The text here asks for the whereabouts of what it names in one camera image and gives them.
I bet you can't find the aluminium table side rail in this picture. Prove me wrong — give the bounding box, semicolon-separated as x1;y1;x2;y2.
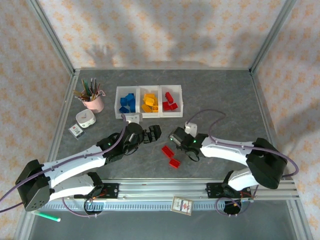
13;71;81;240
249;71;315;240

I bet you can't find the small battery box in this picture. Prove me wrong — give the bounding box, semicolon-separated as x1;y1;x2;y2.
68;123;86;140

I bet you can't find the white plastic bin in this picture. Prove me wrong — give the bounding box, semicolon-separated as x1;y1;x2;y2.
138;85;162;119
159;84;184;118
114;86;140;120

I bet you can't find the grey slotted cable duct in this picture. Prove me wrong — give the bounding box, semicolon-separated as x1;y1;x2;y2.
42;199;253;212

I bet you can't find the playing card box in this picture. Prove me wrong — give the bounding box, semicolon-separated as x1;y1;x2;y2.
170;196;194;216

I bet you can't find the aluminium mounting rail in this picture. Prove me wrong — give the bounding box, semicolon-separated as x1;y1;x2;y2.
99;178;300;201

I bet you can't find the aluminium table back rail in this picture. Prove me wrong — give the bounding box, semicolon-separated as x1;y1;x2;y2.
73;66;253;72

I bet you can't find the small white clock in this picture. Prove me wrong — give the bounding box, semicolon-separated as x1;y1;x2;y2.
75;109;97;129

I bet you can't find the aluminium frame post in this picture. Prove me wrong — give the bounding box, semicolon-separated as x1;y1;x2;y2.
249;0;295;76
26;0;76;76

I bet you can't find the pink pencil cup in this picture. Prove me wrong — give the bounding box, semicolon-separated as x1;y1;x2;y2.
81;91;106;114

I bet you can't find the green and white marker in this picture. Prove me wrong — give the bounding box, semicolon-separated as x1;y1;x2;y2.
34;210;62;223

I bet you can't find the thin purple cable loop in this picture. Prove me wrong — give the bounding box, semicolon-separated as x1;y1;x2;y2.
61;197;106;218
215;197;252;217

